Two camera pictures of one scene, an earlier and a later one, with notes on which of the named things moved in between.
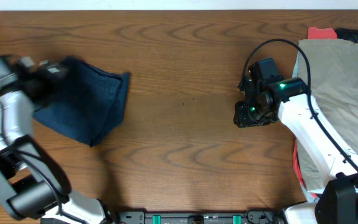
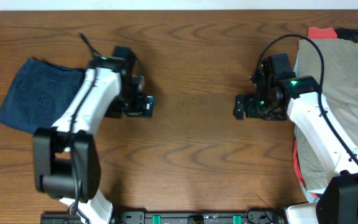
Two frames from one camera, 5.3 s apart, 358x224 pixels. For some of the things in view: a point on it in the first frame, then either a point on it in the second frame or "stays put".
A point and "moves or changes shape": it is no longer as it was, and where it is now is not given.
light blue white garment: x=308 y=196 stays put
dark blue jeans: x=90 y=106 moves or changes shape
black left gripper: x=58 y=78 → x=138 y=109
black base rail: x=252 y=216 stays put
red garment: x=325 y=33 stays put
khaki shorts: x=343 y=88 stays put
